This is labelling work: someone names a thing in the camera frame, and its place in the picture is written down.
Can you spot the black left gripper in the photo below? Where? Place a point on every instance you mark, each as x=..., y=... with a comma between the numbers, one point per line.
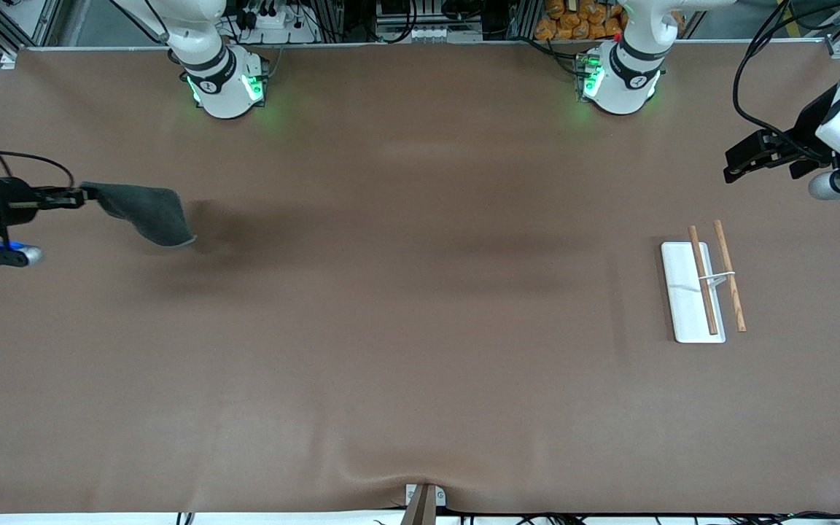
x=805, y=134

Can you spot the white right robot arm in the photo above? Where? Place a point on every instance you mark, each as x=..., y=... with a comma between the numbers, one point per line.
x=219, y=84

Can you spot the grey-blue microfibre towel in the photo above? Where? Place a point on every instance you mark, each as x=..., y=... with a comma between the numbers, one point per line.
x=146, y=211

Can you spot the metal table edge bracket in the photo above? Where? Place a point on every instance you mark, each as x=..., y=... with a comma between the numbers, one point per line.
x=424, y=510

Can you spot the large table cover mat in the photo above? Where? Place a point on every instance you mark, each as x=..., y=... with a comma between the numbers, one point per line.
x=391, y=328

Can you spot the bag of orange snacks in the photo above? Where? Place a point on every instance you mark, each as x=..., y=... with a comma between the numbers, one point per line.
x=573, y=22

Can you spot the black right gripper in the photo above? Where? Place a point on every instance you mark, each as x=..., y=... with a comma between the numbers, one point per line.
x=12, y=198

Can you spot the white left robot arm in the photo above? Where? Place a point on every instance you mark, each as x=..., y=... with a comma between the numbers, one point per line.
x=628, y=80

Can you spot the white rack with wooden rods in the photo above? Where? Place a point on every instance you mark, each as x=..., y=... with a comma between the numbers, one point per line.
x=686, y=292

